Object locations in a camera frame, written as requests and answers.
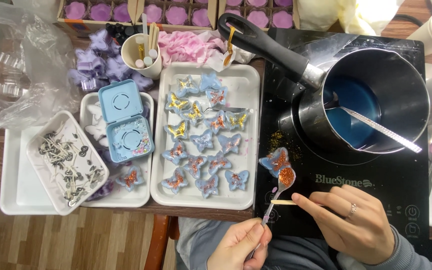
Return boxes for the steel saucepan black handle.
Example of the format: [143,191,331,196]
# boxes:
[217,13,431,155]

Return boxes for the spilled gold glitter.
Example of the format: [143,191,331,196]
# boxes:
[268,130,304,161]

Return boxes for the pale yellow plastic bag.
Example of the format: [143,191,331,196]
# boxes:
[298,0,405,37]

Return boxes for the pink crumpled tissue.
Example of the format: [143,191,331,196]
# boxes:
[157,29,229,69]

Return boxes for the open light blue plastic box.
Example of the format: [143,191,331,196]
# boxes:
[97,79,156,164]

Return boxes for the group of blue butterfly candles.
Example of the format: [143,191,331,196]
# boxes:
[160,72,250,199]

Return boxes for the beige paper cup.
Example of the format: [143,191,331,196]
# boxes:
[121,33,163,80]

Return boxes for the person's left hand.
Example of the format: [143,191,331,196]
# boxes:
[206,218,273,270]

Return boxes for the small carton of purple candles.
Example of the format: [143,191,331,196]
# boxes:
[218,0,301,31]

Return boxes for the white butterfly moulds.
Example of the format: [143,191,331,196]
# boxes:
[84,102,111,148]

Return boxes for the metal tweezers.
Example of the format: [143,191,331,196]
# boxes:
[203,106,255,114]

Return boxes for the cluster of black bottles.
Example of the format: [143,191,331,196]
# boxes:
[104,22,144,46]

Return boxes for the large white rectangular tray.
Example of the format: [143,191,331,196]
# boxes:
[149,61,261,211]

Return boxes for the purple butterfly candle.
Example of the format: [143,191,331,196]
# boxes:
[87,178,115,202]

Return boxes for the gold plastic spoon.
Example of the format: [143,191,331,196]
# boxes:
[223,26,236,68]

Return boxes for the bunch of wooden sticks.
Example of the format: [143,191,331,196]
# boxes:
[148,22,161,52]

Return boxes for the orange wooden table leg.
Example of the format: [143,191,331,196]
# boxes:
[143,214,180,270]

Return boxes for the person's right hand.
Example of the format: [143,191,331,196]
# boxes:
[291,184,397,265]

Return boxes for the thin wooden stick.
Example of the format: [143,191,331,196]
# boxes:
[270,199,325,207]

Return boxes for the clear plastic bag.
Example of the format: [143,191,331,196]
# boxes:
[0,0,83,136]

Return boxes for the black power cable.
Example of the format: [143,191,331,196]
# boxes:
[395,13,432,65]

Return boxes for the pile of purple butterfly candles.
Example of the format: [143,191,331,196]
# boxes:
[67,28,155,93]

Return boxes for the small metal glitter spoon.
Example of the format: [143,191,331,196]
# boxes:
[246,166,297,262]

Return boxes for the long metal stirring spoon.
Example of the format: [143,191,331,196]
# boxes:
[324,93,423,154]

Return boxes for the blue butterfly candle orange glitter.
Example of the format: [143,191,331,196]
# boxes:
[115,165,146,193]
[258,146,292,178]

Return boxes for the black induction cooktop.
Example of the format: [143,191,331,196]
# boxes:
[253,27,431,241]

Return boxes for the large carton of purple candles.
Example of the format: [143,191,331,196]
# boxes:
[56,0,219,34]

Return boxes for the small white wick tray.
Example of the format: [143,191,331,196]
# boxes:
[25,110,110,217]

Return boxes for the heap of candle wicks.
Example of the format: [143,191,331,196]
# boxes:
[37,127,105,208]

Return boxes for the person's grey trousers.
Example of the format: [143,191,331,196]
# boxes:
[176,217,368,270]

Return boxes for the glitter tubes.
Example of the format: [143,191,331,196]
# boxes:
[134,35,159,70]

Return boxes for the wide flat white tray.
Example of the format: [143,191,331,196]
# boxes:
[0,125,82,216]

